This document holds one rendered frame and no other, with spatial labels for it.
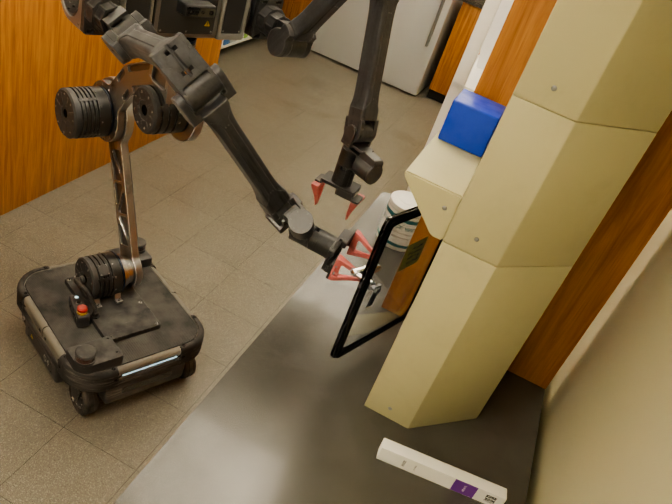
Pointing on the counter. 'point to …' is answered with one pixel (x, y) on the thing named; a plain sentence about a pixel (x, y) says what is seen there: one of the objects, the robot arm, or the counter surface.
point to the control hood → (440, 182)
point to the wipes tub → (400, 200)
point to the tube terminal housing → (503, 260)
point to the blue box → (471, 122)
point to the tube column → (604, 63)
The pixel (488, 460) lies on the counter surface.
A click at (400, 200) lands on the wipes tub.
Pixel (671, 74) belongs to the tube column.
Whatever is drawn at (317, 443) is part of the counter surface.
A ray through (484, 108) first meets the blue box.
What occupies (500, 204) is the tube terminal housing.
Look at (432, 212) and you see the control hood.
